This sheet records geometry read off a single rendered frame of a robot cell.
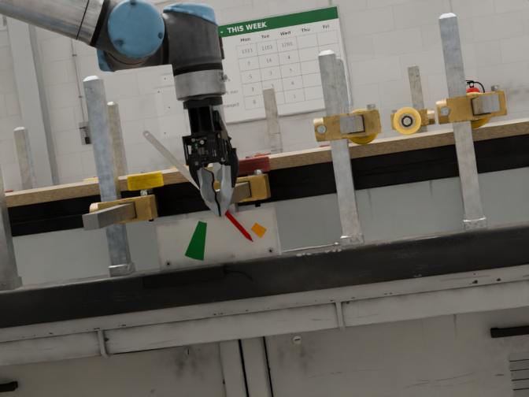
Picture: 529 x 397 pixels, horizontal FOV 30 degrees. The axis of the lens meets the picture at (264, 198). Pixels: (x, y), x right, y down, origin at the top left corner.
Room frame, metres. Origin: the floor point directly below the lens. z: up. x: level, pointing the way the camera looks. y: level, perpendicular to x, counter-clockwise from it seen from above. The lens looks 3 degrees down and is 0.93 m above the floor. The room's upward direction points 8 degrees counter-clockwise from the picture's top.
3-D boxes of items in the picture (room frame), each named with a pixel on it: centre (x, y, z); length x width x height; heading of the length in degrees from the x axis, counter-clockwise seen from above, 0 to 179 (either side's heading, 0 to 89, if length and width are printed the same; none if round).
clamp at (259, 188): (2.08, 0.06, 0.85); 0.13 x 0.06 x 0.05; 81
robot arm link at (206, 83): (1.78, 0.08, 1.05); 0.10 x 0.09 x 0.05; 81
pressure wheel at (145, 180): (2.25, 0.26, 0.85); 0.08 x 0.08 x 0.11
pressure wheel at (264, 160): (2.21, 0.02, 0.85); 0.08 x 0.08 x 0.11
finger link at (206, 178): (1.77, 0.10, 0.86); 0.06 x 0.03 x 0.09; 171
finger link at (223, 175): (1.76, 0.07, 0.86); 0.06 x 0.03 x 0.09; 171
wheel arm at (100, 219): (2.06, 0.29, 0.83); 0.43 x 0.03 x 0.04; 171
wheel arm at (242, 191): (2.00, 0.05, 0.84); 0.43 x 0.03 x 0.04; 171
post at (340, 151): (2.04, -0.17, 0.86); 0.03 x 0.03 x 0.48; 81
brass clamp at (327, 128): (2.03, -0.19, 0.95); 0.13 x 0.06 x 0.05; 81
